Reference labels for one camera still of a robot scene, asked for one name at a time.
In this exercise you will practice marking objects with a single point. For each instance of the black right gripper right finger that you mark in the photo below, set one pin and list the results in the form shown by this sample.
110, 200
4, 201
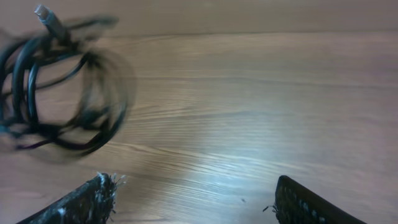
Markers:
296, 204

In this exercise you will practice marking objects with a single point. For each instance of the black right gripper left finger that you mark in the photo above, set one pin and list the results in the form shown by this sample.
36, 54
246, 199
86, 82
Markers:
91, 203

